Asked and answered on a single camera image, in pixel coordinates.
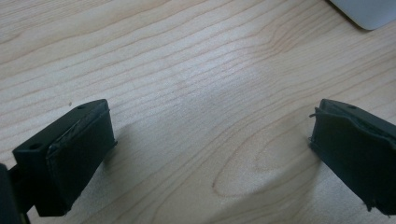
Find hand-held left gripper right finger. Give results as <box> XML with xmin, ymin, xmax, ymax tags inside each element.
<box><xmin>308</xmin><ymin>98</ymin><xmax>396</xmax><ymax>217</ymax></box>

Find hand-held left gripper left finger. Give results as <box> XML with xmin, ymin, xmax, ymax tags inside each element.
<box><xmin>12</xmin><ymin>98</ymin><xmax>119</xmax><ymax>217</ymax></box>

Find white flat object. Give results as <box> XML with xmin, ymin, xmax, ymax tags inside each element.
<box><xmin>328</xmin><ymin>0</ymin><xmax>396</xmax><ymax>32</ymax></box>

